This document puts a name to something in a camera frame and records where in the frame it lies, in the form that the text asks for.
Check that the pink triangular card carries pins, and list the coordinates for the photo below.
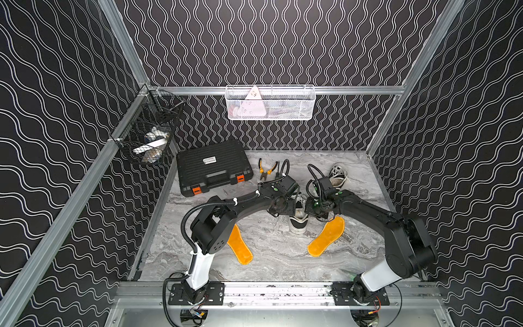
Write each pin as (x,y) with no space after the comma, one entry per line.
(253,105)

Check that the yellow insole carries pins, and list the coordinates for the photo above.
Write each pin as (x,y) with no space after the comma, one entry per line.
(239,247)
(331,232)

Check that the yellow handled pliers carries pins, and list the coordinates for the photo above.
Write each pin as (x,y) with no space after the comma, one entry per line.
(265,172)

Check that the white wire wall basket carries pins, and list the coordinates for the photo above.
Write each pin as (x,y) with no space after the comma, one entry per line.
(288,102)

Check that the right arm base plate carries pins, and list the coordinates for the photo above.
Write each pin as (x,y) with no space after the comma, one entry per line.
(355,294)

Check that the white items in black basket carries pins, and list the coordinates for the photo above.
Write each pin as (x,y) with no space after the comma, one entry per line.
(155,143)

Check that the black plastic tool case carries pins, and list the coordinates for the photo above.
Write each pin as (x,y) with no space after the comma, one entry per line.
(212,166)

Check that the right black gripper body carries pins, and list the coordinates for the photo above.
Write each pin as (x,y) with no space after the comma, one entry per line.
(315,207)

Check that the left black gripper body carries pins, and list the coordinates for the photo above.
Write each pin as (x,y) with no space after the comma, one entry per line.
(284,205)

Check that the aluminium front rail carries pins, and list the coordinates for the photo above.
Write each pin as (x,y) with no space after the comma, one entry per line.
(279,295)

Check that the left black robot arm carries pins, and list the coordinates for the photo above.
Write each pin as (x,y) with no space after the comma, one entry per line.
(208,227)

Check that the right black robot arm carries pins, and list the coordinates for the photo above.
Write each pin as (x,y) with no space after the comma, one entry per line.
(408,246)

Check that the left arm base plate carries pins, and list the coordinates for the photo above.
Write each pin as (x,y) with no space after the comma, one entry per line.
(197,293)

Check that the black wire wall basket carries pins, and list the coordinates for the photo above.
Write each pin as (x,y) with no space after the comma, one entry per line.
(160,108)

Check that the black white sneaker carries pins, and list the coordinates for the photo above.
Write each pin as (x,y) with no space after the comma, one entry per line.
(338,175)
(299,221)

